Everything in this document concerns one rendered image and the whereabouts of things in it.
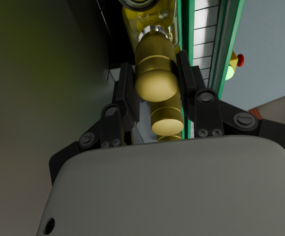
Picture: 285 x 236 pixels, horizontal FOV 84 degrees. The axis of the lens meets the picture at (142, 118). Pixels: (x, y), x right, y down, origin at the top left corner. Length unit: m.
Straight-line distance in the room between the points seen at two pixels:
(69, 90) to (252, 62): 0.87
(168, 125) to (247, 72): 0.86
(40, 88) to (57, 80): 0.03
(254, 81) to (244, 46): 0.25
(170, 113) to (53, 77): 0.14
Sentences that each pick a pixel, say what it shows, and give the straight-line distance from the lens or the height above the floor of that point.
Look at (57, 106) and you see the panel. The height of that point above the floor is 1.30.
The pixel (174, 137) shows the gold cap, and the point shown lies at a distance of 0.21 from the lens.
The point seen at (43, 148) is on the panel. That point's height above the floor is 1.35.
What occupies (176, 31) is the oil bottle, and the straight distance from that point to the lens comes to 0.18.
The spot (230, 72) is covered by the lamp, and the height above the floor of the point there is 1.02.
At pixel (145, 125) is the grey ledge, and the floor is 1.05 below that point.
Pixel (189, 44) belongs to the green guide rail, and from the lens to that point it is 0.34.
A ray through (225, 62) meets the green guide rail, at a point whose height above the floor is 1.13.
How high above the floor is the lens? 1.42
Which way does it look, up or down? 36 degrees down
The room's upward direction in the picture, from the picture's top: 180 degrees counter-clockwise
